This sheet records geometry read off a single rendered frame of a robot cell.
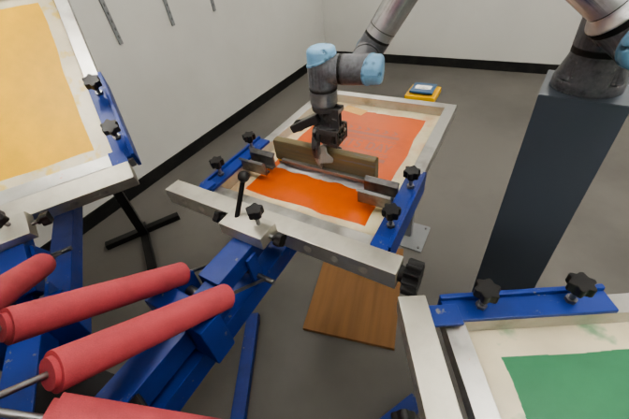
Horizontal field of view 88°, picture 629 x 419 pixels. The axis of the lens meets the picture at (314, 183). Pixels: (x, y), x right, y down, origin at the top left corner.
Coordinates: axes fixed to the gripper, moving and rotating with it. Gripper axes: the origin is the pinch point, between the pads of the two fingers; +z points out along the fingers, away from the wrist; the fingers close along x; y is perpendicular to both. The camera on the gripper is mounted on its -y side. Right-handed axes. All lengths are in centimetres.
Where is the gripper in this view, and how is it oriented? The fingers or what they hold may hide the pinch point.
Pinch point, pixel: (323, 161)
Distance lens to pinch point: 103.8
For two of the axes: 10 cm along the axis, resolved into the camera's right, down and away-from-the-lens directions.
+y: 8.7, 2.5, -4.3
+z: 0.9, 7.7, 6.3
